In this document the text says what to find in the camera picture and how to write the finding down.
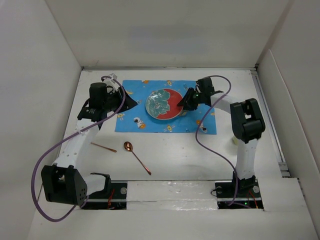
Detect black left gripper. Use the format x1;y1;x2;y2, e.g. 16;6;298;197
102;87;136;114

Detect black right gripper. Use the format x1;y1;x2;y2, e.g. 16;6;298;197
176;87;205;111

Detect blue patterned cloth napkin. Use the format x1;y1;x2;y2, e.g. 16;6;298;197
115;79;217;135

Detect red and teal plate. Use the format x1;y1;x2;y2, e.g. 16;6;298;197
145;88;183;120

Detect copper spoon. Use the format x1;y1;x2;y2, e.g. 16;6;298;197
123;141;152;176

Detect pale yellow paper cup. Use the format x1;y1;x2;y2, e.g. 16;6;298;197
232;136;239;146

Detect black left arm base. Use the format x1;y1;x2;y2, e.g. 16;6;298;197
80;181;128;210

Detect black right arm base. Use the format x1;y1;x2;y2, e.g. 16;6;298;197
210;175;264;210

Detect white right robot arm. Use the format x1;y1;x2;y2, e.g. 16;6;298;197
177;75;266;197

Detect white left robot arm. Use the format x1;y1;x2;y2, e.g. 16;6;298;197
41;73;137;206

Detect copper fork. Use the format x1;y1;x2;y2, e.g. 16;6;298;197
90;142;117;153

